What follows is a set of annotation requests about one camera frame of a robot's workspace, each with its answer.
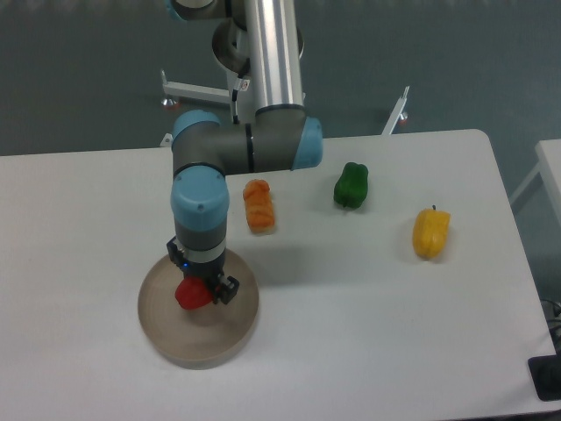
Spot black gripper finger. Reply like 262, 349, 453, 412
166, 237, 186, 266
210, 274, 240, 305

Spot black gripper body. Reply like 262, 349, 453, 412
177, 253, 225, 293

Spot red bell pepper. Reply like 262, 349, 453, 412
174, 276, 213, 310

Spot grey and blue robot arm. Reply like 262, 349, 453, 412
167, 1, 323, 310

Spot beige round plate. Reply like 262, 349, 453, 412
138, 249, 259, 369

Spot orange bell pepper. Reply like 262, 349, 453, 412
243, 179, 276, 234

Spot green bell pepper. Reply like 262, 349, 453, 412
333, 162, 369, 210

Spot yellow bell pepper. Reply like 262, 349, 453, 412
412, 206, 451, 260

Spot black box at edge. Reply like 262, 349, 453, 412
528, 354, 560, 402

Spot white side table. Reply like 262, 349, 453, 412
508, 139, 560, 221

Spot black cable on pedestal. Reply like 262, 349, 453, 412
230, 56, 252, 126

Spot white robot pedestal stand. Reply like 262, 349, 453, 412
158, 17, 411, 148

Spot black cables at right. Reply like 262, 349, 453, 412
541, 297, 561, 347

